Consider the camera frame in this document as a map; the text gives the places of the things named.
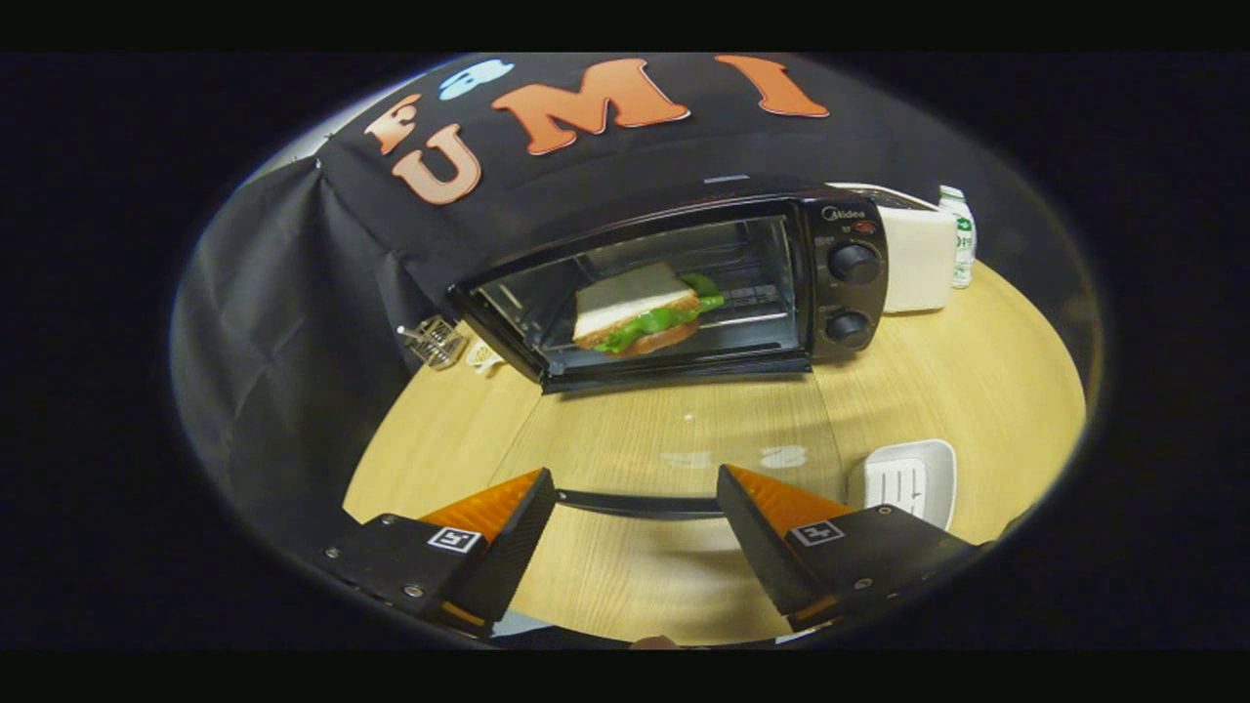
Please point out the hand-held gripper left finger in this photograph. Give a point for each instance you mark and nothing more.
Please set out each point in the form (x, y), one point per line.
(513, 552)

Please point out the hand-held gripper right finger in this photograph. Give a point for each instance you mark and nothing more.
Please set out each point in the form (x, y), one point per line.
(757, 547)

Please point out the black toaster oven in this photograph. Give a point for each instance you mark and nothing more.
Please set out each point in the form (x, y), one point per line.
(850, 293)

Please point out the lettuce sandwich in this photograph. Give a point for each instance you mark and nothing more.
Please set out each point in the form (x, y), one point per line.
(635, 303)

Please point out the white toaster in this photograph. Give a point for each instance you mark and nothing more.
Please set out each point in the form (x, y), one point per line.
(923, 264)

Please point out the white ribbed plate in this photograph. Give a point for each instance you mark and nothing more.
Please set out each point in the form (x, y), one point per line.
(913, 478)

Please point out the small white tag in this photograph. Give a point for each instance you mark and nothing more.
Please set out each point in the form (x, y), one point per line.
(483, 356)

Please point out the white milk bottle green label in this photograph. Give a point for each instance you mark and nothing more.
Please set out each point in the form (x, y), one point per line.
(963, 244)

